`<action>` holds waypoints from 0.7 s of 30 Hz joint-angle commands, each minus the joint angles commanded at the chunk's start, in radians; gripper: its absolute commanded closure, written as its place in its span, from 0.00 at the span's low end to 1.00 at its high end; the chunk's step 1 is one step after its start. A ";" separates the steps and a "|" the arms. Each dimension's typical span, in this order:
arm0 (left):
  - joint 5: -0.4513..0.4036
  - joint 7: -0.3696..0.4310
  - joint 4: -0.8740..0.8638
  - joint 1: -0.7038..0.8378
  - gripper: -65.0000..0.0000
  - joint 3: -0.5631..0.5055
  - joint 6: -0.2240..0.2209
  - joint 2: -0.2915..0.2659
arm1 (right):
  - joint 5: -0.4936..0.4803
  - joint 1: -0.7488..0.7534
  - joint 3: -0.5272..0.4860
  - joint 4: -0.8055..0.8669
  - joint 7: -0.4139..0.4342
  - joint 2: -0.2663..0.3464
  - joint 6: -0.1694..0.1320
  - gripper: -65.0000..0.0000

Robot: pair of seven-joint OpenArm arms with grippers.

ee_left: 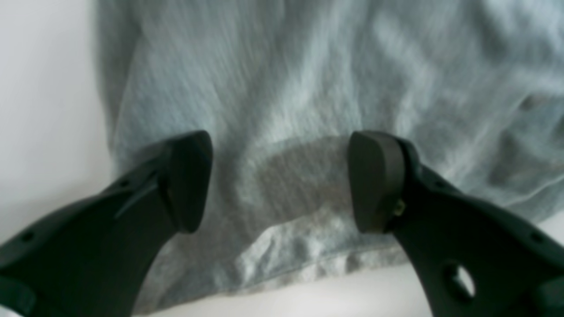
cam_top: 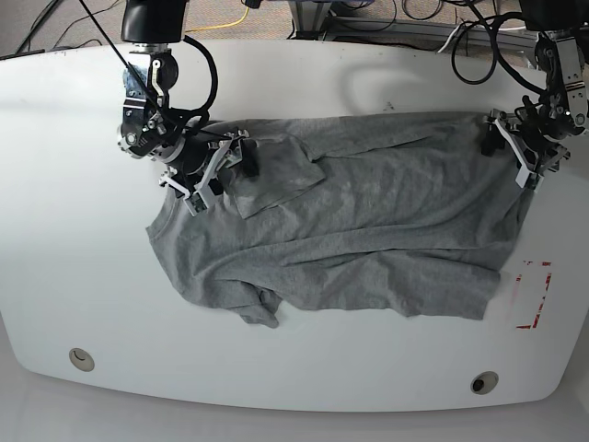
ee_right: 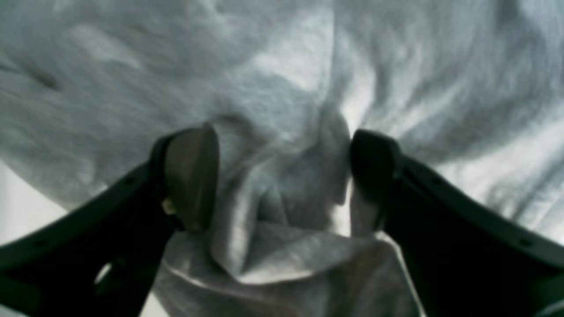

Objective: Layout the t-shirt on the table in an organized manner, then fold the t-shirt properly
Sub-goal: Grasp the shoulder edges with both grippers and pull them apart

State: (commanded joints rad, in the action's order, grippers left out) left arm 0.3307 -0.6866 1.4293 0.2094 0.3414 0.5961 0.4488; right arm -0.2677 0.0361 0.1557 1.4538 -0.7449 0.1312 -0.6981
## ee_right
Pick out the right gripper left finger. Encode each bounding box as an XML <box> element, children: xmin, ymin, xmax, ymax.
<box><xmin>0</xmin><ymin>125</ymin><xmax>220</xmax><ymax>317</ymax></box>

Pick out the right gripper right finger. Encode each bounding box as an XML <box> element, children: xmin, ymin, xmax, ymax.
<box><xmin>350</xmin><ymin>130</ymin><xmax>564</xmax><ymax>317</ymax></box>

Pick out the grey t-shirt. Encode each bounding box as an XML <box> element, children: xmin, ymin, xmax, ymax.
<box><xmin>1</xmin><ymin>0</ymin><xmax>563</xmax><ymax>317</ymax></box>

